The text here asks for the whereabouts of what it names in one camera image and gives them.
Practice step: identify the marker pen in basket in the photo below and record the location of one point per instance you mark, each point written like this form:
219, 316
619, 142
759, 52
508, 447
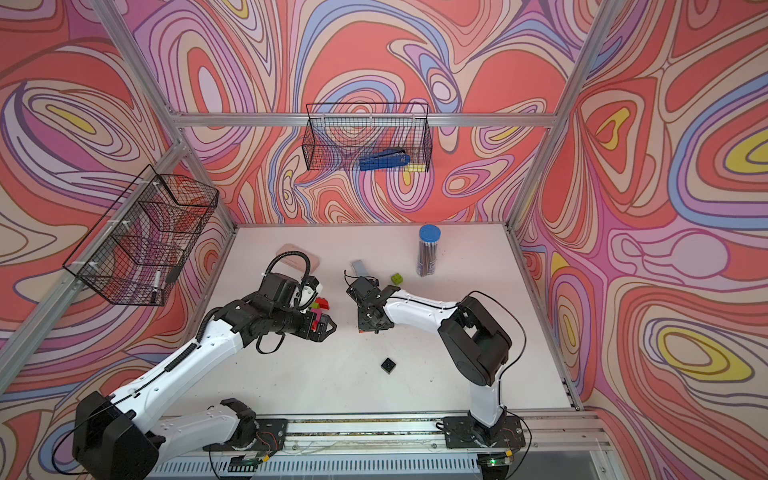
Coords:
155, 288

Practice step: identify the wire basket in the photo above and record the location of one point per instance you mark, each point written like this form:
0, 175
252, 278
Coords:
159, 219
338, 134

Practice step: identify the blue stapler in basket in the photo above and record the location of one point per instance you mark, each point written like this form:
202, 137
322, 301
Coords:
386, 159

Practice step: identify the pink glasses case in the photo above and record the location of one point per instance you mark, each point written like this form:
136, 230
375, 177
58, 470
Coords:
296, 262

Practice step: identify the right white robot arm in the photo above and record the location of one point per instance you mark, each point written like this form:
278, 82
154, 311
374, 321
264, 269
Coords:
476, 343

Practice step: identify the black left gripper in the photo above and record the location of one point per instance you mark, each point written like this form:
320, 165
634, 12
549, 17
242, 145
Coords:
320, 334

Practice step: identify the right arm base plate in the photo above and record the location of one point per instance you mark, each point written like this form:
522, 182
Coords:
465, 432

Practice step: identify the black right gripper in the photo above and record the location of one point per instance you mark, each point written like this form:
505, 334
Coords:
363, 325

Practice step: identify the yellow item in basket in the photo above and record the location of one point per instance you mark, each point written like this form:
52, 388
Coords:
414, 168

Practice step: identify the black lego brick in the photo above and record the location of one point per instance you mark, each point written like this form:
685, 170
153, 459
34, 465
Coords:
388, 365

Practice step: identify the blue and cream stapler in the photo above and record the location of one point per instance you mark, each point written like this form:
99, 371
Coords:
360, 268

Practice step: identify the left wire basket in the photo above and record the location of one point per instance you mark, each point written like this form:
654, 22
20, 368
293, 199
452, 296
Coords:
159, 219

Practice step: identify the back wire basket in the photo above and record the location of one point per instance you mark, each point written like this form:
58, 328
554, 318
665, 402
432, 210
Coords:
338, 134

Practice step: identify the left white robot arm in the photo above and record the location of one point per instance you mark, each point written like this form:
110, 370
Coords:
123, 436

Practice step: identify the blue lid pencil tube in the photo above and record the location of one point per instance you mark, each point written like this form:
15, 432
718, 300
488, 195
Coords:
429, 236

